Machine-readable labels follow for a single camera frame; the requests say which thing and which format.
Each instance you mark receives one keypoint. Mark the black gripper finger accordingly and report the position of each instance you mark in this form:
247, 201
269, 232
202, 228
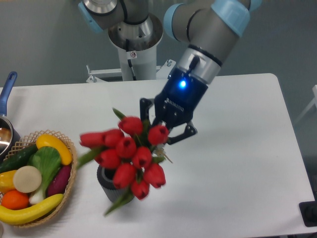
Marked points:
189, 131
145, 105

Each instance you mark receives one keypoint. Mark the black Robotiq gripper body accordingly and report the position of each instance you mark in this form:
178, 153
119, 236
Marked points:
175, 104

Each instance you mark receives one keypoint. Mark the dark grey ribbed vase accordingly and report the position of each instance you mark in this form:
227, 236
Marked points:
104, 177

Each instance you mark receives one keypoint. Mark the woven wicker basket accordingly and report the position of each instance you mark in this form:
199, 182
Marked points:
29, 140

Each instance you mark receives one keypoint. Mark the white frame at right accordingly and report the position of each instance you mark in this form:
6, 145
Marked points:
312, 104

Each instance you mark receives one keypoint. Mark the blue handled saucepan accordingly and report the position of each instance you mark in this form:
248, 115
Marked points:
8, 135

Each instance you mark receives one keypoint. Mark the yellow bell pepper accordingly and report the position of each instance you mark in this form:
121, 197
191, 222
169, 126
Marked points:
6, 181

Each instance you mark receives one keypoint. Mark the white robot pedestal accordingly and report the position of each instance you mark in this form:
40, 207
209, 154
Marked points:
137, 51

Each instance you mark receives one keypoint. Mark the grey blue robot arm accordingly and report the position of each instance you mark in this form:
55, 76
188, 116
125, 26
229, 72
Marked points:
211, 28

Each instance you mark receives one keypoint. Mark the purple sweet potato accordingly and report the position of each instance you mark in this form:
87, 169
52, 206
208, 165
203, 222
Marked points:
60, 181

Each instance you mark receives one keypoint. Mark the black device at edge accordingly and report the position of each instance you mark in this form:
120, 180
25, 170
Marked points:
309, 213

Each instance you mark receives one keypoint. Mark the yellow banana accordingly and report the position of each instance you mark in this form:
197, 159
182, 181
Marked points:
26, 215

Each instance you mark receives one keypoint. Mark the green bok choy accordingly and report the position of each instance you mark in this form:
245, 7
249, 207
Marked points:
48, 161

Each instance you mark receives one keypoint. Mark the beige round disc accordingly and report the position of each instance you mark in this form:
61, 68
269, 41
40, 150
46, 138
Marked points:
27, 179

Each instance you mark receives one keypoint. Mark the green cucumber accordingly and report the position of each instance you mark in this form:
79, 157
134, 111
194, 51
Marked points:
19, 159

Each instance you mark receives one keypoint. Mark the yellow squash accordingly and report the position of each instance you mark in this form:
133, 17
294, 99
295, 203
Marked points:
47, 140

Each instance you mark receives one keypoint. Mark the orange fruit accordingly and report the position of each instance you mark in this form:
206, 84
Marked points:
15, 200

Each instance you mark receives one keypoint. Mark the red tulip bouquet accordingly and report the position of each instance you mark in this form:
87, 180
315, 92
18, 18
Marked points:
134, 151

